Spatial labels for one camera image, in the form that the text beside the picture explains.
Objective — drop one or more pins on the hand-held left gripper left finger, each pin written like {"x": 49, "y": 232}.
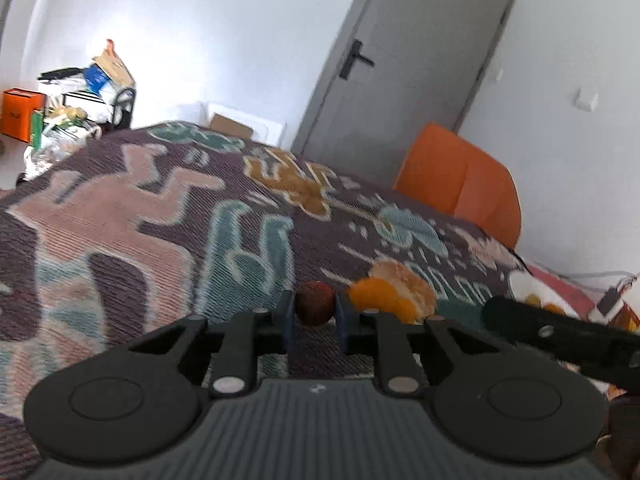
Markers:
{"x": 287, "y": 321}

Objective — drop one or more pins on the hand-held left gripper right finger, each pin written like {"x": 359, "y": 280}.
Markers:
{"x": 342, "y": 324}

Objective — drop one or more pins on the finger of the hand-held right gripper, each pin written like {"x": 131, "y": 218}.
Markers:
{"x": 530, "y": 322}

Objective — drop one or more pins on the small red fruit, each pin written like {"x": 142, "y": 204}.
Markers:
{"x": 314, "y": 304}

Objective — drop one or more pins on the white bowl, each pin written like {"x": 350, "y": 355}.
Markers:
{"x": 522, "y": 284}

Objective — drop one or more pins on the medium orange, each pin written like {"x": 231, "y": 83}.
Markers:
{"x": 372, "y": 295}

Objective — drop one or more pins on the round bread roll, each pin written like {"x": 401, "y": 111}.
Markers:
{"x": 410, "y": 279}

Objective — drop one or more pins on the black charger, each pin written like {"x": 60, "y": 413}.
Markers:
{"x": 609, "y": 300}

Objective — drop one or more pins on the brown box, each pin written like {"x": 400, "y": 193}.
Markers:
{"x": 627, "y": 317}

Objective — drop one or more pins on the orange chair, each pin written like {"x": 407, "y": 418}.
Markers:
{"x": 460, "y": 180}

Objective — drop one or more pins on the printed woven blanket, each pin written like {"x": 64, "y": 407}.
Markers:
{"x": 150, "y": 240}

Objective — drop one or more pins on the white flat board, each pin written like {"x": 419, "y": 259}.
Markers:
{"x": 270, "y": 125}

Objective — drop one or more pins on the black storage rack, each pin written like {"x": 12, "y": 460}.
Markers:
{"x": 125, "y": 105}

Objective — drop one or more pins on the grey door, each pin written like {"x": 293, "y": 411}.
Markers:
{"x": 415, "y": 50}

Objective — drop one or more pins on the pile of plastic bags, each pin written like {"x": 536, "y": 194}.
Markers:
{"x": 60, "y": 140}

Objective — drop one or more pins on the blue packet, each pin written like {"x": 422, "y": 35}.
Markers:
{"x": 96, "y": 78}

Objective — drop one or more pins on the torn cardboard bag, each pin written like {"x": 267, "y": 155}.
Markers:
{"x": 115, "y": 65}

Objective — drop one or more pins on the green box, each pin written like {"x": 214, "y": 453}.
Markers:
{"x": 36, "y": 127}

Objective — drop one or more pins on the orange box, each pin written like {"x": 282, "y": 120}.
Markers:
{"x": 20, "y": 115}

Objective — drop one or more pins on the narrow white wall switch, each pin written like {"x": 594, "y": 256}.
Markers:
{"x": 497, "y": 74}

